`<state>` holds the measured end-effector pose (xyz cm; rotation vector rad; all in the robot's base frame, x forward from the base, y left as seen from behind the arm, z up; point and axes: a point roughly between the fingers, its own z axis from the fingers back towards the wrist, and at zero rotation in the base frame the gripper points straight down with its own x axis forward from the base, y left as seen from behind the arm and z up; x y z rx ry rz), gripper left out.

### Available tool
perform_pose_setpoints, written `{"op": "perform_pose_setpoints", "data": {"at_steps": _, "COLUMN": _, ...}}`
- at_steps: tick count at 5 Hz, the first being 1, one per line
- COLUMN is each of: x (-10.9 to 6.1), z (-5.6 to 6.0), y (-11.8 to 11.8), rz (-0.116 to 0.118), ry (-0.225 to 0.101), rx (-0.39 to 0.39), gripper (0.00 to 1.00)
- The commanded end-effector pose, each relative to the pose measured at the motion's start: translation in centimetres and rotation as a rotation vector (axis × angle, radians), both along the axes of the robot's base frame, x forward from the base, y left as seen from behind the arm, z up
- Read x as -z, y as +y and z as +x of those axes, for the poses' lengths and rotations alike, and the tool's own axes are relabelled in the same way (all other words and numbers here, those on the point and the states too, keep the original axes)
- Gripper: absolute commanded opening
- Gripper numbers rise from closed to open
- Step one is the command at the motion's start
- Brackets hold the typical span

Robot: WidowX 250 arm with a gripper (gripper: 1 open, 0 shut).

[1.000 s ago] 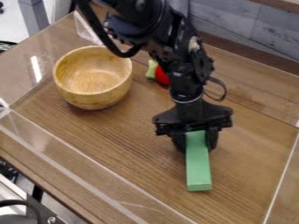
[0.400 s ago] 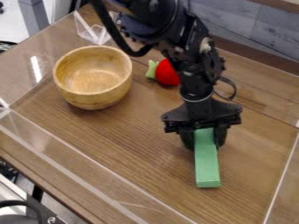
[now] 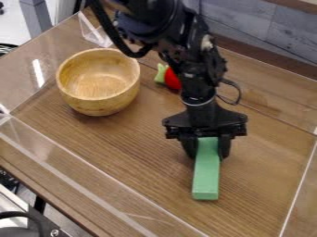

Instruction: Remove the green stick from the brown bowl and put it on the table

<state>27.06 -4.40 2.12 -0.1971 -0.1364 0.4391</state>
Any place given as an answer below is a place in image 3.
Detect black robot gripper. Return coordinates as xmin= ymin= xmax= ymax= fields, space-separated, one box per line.
xmin=162 ymin=105 xmax=247 ymax=159

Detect green rectangular block stick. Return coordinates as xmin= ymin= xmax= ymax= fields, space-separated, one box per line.
xmin=191 ymin=138 xmax=221 ymax=201

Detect light wooden bowl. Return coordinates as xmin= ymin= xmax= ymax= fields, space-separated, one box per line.
xmin=56 ymin=48 xmax=140 ymax=117

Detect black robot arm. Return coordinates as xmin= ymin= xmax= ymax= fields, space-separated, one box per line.
xmin=89 ymin=0 xmax=247 ymax=158

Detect red felt tomato toy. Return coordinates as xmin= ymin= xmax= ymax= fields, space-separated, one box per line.
xmin=154 ymin=63 xmax=182 ymax=91

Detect black table leg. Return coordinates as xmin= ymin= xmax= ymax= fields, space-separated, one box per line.
xmin=33 ymin=196 xmax=45 ymax=214

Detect clear acrylic tray enclosure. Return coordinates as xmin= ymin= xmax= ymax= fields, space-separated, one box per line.
xmin=0 ymin=19 xmax=317 ymax=237

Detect black bracket with bolt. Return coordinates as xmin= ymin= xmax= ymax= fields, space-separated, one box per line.
xmin=27 ymin=206 xmax=72 ymax=237

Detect black cable lower left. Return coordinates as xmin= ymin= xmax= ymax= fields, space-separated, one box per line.
xmin=0 ymin=210 xmax=35 ymax=237

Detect grey post at back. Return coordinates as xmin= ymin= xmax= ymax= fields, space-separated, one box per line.
xmin=19 ymin=0 xmax=53 ymax=38

